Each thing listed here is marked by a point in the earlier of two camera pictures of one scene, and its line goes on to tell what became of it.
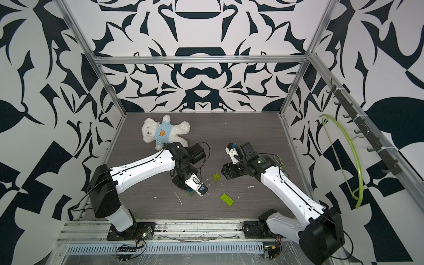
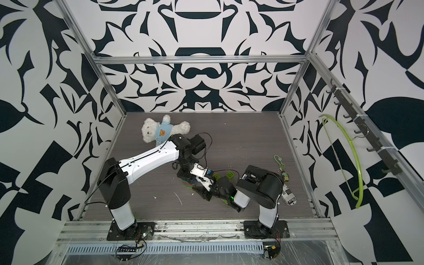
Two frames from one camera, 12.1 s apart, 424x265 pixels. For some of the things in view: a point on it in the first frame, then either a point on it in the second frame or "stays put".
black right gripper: x=228 y=170 to x=201 y=191
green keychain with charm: x=281 y=165 stays put
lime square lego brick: x=216 y=176 stays put
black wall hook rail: x=392 y=167 stays put
